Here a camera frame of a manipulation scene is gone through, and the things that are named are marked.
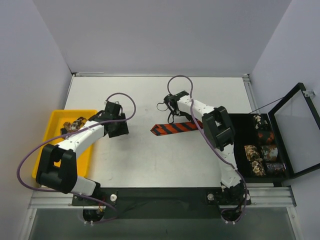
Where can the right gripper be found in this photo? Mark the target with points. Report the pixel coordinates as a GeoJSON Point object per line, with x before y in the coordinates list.
{"type": "Point", "coordinates": [171, 110]}

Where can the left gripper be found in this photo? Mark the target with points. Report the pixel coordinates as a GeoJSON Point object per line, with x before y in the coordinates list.
{"type": "Point", "coordinates": [72, 126]}

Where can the orange navy striped tie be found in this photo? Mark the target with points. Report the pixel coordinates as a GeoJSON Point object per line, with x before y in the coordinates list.
{"type": "Point", "coordinates": [173, 128]}

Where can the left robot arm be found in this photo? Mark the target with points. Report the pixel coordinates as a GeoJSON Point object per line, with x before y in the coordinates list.
{"type": "Point", "coordinates": [57, 168]}

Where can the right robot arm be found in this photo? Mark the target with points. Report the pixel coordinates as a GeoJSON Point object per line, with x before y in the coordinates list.
{"type": "Point", "coordinates": [217, 129]}

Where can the brown floral tie in tray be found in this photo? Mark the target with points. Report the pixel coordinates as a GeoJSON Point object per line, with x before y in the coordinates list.
{"type": "Point", "coordinates": [70, 127]}

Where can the yellow plastic tray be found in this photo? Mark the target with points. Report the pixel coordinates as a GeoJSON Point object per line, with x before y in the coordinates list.
{"type": "Point", "coordinates": [53, 129]}

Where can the black tie storage box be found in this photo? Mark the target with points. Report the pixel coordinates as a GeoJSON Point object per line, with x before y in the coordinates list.
{"type": "Point", "coordinates": [246, 134]}

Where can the brown floral rolled tie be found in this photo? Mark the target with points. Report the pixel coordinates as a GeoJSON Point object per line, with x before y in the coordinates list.
{"type": "Point", "coordinates": [255, 160]}

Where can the blue orange rolled tie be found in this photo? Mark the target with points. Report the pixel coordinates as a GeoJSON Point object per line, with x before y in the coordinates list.
{"type": "Point", "coordinates": [269, 153]}

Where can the dark rolled tie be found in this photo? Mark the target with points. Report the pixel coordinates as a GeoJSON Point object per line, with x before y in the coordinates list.
{"type": "Point", "coordinates": [274, 168]}

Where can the black framed glass box lid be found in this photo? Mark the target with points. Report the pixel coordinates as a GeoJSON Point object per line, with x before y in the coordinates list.
{"type": "Point", "coordinates": [296, 125]}

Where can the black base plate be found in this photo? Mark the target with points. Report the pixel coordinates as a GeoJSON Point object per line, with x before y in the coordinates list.
{"type": "Point", "coordinates": [164, 203]}

